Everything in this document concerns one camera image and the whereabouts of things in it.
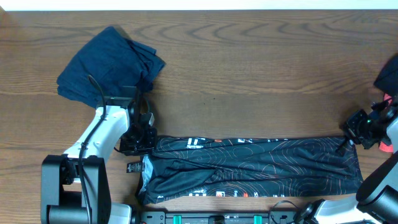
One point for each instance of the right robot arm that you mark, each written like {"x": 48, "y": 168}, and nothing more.
{"x": 376, "y": 198}

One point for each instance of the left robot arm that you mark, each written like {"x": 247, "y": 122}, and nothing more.
{"x": 74, "y": 185}

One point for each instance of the black fabric at right edge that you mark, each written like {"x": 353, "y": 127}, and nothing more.
{"x": 387, "y": 79}

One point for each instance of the black orange patterned sports jersey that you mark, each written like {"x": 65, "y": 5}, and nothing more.
{"x": 245, "y": 167}

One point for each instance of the folded dark blue garment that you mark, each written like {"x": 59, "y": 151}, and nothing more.
{"x": 113, "y": 61}

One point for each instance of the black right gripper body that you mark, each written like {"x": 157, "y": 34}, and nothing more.
{"x": 367, "y": 132}

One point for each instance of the red cloth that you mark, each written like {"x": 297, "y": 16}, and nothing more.
{"x": 387, "y": 146}

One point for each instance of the black aluminium mounting rail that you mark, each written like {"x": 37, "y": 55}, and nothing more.
{"x": 160, "y": 217}

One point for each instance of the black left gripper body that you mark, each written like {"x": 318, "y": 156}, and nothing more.
{"x": 138, "y": 140}

